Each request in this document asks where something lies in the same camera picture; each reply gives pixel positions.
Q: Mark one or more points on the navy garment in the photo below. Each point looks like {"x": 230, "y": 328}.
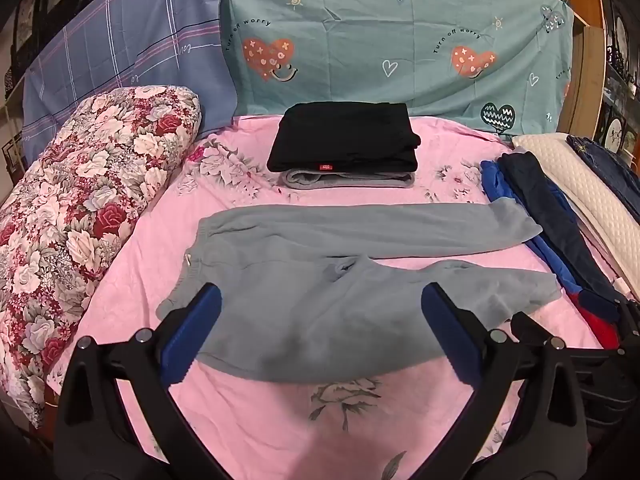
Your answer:
{"x": 532, "y": 185}

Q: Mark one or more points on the cream quilted pillow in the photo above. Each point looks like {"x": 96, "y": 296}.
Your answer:
{"x": 560, "y": 160}

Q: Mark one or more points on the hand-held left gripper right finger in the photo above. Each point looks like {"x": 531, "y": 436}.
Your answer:
{"x": 450, "y": 332}

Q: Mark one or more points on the blue plaid sheet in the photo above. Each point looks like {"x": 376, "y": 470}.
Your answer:
{"x": 125, "y": 35}

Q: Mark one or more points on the pink floral bed sheet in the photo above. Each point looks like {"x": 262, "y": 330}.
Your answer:
{"x": 225, "y": 200}

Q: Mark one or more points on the folded black pants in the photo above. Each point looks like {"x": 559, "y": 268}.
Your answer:
{"x": 340, "y": 135}

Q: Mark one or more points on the dark blue denim garment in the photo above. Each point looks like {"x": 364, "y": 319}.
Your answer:
{"x": 605, "y": 165}

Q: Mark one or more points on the light grey sweatpants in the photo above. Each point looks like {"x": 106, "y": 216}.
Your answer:
{"x": 310, "y": 320}

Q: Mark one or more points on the folded grey pants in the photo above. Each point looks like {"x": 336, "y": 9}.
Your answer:
{"x": 350, "y": 180}

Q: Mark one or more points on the bright blue garment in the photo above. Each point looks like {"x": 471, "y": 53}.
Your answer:
{"x": 500, "y": 185}

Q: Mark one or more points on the red garment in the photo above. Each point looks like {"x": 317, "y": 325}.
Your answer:
{"x": 600, "y": 327}

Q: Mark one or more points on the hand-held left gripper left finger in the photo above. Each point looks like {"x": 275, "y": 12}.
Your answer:
{"x": 192, "y": 332}

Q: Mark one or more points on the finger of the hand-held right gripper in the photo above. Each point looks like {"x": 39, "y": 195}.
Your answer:
{"x": 522, "y": 324}

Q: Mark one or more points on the teal heart printed sheet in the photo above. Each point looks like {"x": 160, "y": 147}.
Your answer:
{"x": 350, "y": 35}

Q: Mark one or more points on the red floral quilt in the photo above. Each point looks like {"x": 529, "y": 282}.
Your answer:
{"x": 90, "y": 200}

